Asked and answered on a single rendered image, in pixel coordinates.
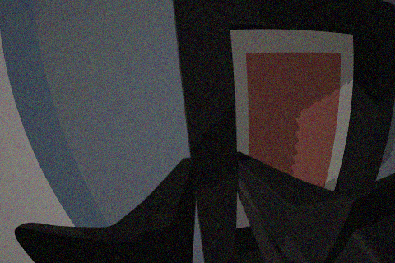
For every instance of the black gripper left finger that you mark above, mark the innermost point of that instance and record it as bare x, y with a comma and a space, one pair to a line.
159, 230

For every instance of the black picture frame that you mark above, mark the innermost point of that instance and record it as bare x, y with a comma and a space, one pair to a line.
305, 86

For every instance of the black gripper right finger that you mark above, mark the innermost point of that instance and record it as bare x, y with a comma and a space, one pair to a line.
296, 222

